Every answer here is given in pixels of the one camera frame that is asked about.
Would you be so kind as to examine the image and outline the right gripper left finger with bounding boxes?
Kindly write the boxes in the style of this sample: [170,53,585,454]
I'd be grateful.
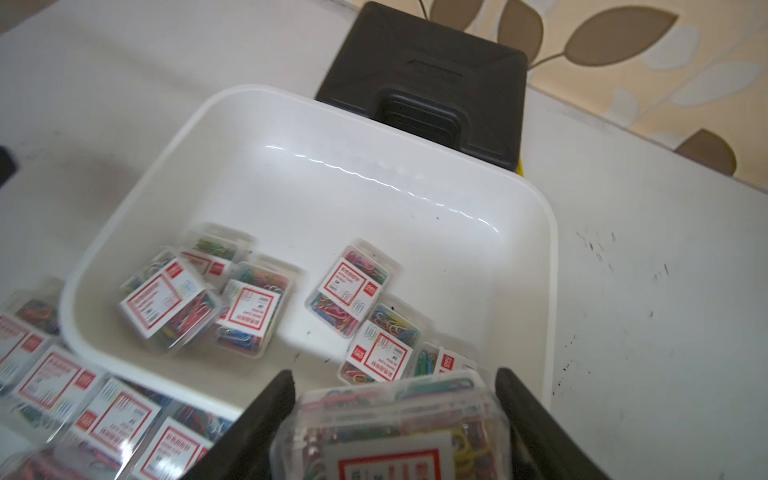
[182,370,296,480]

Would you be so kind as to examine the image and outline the paper clip box twelfth removed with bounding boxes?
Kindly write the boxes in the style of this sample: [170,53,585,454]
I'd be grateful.
[269,370,513,479]

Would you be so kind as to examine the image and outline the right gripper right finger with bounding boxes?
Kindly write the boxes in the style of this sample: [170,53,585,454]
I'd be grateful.
[495,367,607,479]

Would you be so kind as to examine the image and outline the white plastic storage tray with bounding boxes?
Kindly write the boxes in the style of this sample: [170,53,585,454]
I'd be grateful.
[60,86,558,417]

